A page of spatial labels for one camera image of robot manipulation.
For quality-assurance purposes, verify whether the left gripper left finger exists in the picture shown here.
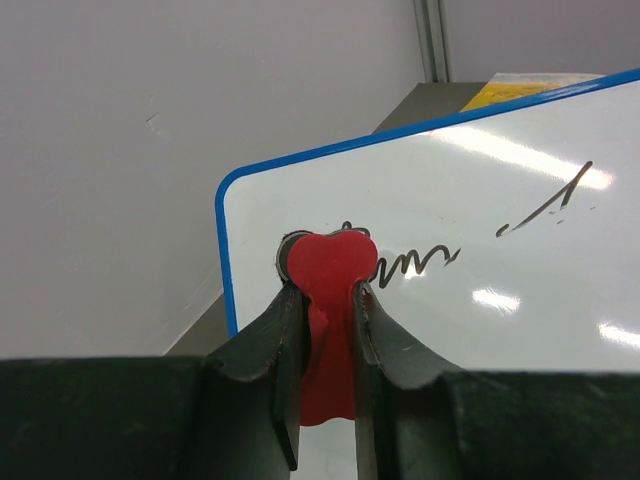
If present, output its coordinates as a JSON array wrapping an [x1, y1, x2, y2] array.
[[1, 284, 305, 479]]

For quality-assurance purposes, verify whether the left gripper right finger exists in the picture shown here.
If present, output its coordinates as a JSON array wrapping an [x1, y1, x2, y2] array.
[[352, 283, 639, 479]]

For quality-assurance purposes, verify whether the red whiteboard eraser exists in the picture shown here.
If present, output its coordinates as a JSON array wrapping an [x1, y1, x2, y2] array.
[[286, 231, 378, 427]]

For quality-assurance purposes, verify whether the blue framed whiteboard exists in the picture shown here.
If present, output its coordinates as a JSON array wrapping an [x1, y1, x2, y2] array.
[[214, 67, 640, 480]]

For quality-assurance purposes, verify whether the yellow blue book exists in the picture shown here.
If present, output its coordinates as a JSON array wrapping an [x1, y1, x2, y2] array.
[[461, 73, 601, 112]]

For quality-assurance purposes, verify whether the vertical aluminium frame post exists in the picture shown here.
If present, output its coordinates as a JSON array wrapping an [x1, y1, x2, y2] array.
[[413, 0, 450, 83]]

